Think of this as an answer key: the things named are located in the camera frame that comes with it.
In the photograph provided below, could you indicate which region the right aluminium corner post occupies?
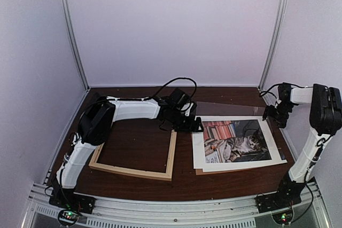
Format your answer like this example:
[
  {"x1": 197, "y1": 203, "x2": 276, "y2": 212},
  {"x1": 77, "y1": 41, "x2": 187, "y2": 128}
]
[{"x1": 258, "y1": 0, "x2": 288, "y2": 89}]

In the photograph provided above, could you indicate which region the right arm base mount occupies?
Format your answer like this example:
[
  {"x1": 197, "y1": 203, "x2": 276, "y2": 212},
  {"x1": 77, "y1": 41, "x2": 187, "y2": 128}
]
[{"x1": 255, "y1": 193, "x2": 302, "y2": 213}]

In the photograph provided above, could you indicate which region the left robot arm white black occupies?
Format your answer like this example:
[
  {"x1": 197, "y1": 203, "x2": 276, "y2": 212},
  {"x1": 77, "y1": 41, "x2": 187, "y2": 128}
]
[{"x1": 51, "y1": 88, "x2": 203, "y2": 209}]

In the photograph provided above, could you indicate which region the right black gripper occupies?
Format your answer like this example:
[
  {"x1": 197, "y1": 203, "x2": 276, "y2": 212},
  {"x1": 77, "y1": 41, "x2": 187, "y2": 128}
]
[{"x1": 263, "y1": 103, "x2": 294, "y2": 128}]

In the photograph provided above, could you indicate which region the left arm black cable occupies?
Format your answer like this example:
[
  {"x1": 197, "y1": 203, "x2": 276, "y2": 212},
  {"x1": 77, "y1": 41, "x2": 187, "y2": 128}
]
[{"x1": 149, "y1": 77, "x2": 198, "y2": 106}]

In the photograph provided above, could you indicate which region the light wooden picture frame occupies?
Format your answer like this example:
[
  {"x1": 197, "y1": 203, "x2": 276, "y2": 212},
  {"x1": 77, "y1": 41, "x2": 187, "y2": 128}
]
[{"x1": 89, "y1": 130, "x2": 177, "y2": 182}]

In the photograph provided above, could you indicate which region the brown backing board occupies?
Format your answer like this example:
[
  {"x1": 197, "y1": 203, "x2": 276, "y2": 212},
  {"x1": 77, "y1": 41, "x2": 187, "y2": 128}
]
[{"x1": 195, "y1": 169, "x2": 214, "y2": 176}]

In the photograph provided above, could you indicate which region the left aluminium corner post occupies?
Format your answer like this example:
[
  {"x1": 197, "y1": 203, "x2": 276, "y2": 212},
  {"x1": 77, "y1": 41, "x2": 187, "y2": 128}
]
[{"x1": 61, "y1": 0, "x2": 90, "y2": 90}]

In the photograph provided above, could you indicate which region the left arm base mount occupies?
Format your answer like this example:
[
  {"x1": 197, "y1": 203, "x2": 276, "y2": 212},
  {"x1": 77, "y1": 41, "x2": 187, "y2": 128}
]
[{"x1": 49, "y1": 194, "x2": 96, "y2": 214}]

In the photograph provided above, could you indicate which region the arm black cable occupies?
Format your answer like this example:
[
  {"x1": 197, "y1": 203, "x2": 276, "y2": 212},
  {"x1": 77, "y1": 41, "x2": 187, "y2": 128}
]
[
  {"x1": 260, "y1": 82, "x2": 325, "y2": 210},
  {"x1": 149, "y1": 77, "x2": 198, "y2": 106}
]

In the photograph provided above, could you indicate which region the clear acrylic sheet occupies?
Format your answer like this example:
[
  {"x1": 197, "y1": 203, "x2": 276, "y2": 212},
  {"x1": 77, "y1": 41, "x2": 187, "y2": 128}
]
[{"x1": 196, "y1": 101, "x2": 265, "y2": 116}]

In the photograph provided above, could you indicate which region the cat photo print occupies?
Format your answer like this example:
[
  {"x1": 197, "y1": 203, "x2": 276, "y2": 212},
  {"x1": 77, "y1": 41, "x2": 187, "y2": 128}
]
[{"x1": 202, "y1": 119, "x2": 271, "y2": 164}]

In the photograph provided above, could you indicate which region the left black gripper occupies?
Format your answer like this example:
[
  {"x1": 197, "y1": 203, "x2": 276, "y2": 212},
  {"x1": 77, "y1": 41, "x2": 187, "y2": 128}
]
[{"x1": 169, "y1": 108, "x2": 203, "y2": 132}]

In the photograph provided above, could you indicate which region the aluminium corner post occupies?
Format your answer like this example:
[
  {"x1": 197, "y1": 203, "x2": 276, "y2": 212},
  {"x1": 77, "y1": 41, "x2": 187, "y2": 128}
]
[
  {"x1": 258, "y1": 0, "x2": 288, "y2": 89},
  {"x1": 61, "y1": 0, "x2": 90, "y2": 90}
]

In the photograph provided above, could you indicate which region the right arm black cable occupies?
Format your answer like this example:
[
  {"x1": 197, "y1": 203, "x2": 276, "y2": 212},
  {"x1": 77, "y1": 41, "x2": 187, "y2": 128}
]
[{"x1": 260, "y1": 82, "x2": 325, "y2": 210}]

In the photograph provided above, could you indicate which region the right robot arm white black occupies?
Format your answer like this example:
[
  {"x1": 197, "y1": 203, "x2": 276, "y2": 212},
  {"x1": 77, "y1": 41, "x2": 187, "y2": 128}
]
[{"x1": 260, "y1": 82, "x2": 341, "y2": 208}]

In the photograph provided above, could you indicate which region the aluminium front rail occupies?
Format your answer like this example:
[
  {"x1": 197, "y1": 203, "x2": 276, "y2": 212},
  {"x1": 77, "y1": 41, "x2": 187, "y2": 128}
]
[{"x1": 19, "y1": 182, "x2": 332, "y2": 227}]

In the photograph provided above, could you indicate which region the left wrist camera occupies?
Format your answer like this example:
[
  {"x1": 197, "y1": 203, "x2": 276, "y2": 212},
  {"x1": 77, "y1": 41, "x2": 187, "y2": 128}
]
[{"x1": 180, "y1": 101, "x2": 197, "y2": 117}]

